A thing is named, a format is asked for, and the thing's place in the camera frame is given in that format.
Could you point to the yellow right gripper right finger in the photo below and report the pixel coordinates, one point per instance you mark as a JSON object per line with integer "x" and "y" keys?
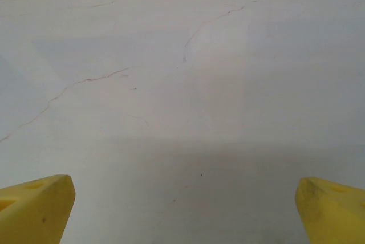
{"x": 333, "y": 215}

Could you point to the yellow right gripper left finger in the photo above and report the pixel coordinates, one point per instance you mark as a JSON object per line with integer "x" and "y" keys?
{"x": 34, "y": 212}

